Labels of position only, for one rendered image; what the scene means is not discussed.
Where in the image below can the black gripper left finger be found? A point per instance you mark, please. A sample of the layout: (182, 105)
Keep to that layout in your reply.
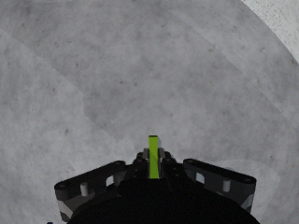
(130, 179)

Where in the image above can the lime green rod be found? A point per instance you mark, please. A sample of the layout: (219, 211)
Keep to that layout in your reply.
(153, 156)

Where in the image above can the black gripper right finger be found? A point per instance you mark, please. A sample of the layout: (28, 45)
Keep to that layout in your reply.
(233, 185)

